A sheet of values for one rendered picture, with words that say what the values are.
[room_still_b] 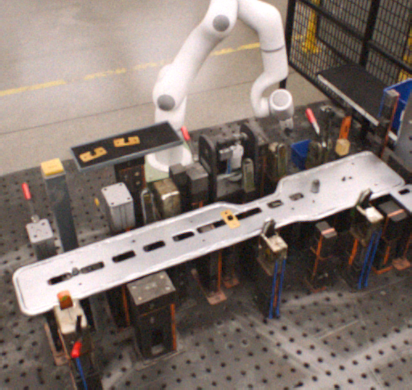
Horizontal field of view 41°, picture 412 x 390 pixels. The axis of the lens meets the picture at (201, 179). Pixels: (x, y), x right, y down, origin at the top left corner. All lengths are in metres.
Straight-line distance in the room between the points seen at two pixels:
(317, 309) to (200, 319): 0.41
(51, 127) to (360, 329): 2.79
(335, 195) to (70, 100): 2.81
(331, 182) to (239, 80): 2.61
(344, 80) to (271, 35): 0.67
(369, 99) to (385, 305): 0.89
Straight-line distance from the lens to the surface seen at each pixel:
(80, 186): 2.49
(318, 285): 2.06
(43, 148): 3.94
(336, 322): 2.01
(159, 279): 1.65
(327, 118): 2.06
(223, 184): 2.04
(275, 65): 2.07
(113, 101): 4.31
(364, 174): 2.11
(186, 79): 2.11
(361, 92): 2.52
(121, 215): 1.80
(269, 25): 2.00
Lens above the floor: 2.31
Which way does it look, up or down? 41 degrees down
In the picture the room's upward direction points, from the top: straight up
